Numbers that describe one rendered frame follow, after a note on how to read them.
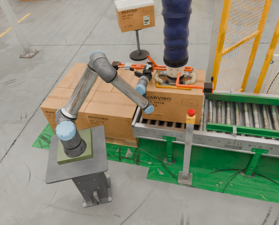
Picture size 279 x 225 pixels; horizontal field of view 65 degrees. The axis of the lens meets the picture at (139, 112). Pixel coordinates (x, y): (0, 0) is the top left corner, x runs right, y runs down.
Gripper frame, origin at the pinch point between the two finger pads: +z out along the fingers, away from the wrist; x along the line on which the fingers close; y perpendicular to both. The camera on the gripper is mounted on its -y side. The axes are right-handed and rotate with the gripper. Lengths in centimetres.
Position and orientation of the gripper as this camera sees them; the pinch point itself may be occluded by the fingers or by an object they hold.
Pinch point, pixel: (147, 67)
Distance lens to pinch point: 219.4
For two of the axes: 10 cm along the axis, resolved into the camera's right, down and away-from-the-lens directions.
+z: 2.5, -7.0, 6.7
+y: 9.6, 1.0, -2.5
